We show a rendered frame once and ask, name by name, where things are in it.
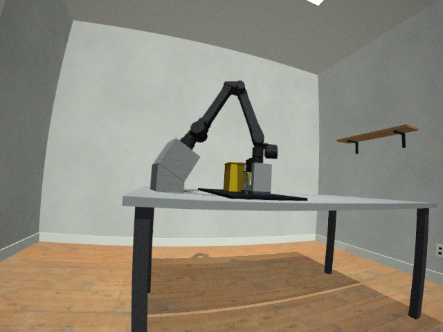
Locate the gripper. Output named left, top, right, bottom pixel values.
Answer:
left=243, top=157, right=263, bottom=187

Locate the olive yellow open-top bin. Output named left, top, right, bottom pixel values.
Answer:
left=224, top=162, right=246, bottom=192

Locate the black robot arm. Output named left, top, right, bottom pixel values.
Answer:
left=181, top=80, right=278, bottom=159

